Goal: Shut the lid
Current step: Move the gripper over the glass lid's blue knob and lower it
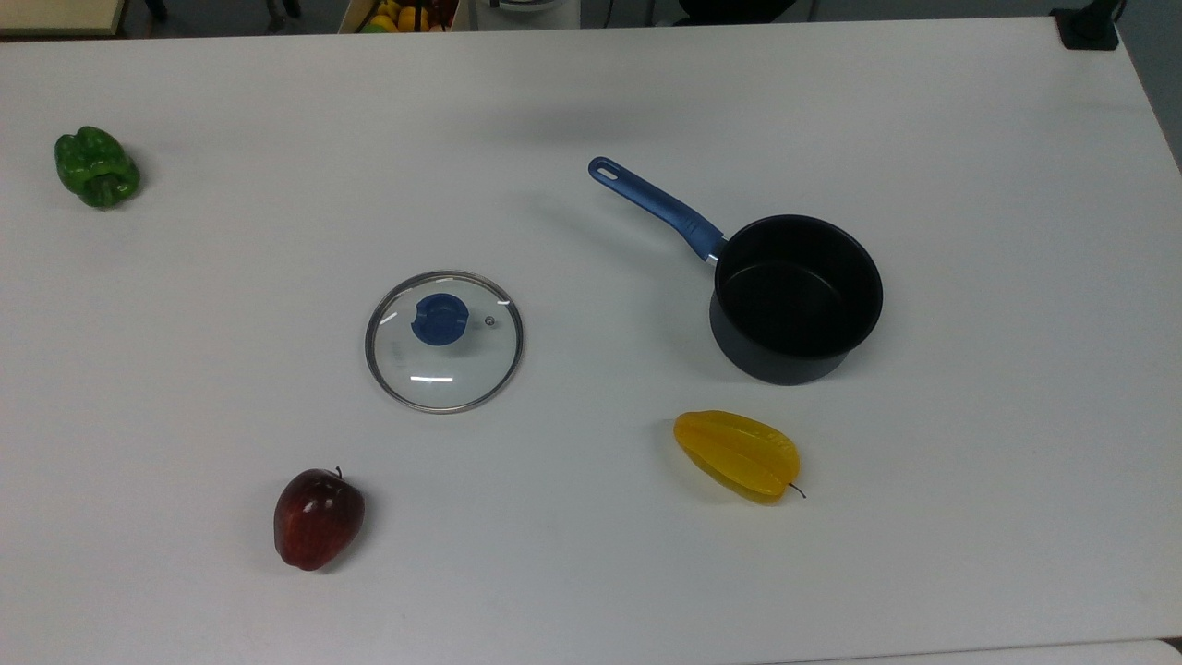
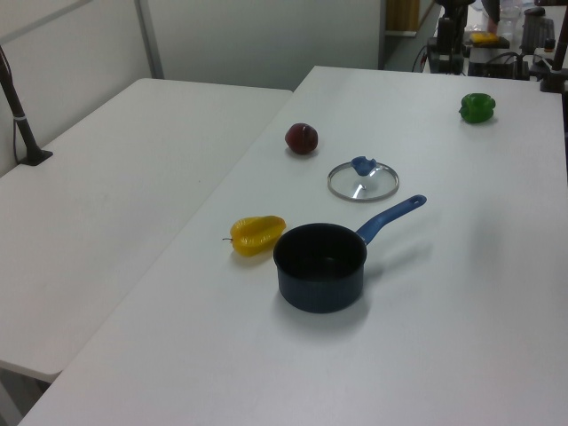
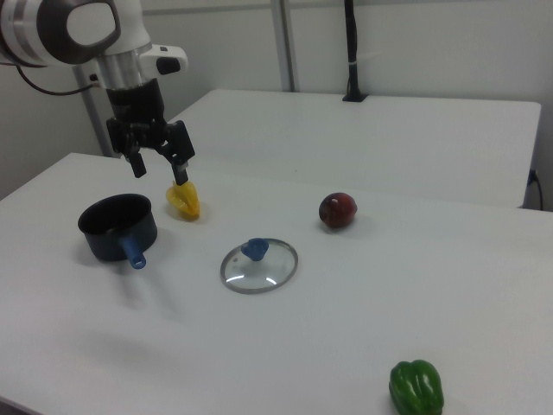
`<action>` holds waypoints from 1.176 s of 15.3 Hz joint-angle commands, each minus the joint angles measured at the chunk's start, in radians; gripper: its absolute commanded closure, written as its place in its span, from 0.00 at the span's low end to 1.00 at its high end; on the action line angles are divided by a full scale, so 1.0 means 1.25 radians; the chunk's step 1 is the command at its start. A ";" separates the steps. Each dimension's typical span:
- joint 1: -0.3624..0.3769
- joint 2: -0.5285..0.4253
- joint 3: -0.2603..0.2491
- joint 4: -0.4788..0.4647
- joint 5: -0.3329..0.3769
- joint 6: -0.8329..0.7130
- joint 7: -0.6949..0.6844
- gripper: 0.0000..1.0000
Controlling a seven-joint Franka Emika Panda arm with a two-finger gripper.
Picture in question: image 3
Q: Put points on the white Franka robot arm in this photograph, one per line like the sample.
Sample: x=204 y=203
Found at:
x=86 y=21

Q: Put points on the glass lid with blue knob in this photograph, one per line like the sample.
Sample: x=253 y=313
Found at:
x=256 y=249

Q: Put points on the grey metal frame post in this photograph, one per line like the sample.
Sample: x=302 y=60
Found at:
x=287 y=43

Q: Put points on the dark red apple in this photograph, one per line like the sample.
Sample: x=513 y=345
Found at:
x=338 y=211

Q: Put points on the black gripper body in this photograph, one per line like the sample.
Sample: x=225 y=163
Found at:
x=134 y=104

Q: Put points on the black pole with base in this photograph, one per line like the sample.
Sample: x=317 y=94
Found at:
x=352 y=43

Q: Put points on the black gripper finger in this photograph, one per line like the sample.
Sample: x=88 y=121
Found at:
x=137 y=166
x=181 y=147

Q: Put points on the green bell pepper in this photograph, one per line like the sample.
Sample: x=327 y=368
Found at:
x=415 y=387

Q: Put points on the yellow starfruit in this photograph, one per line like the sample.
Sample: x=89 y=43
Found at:
x=186 y=202

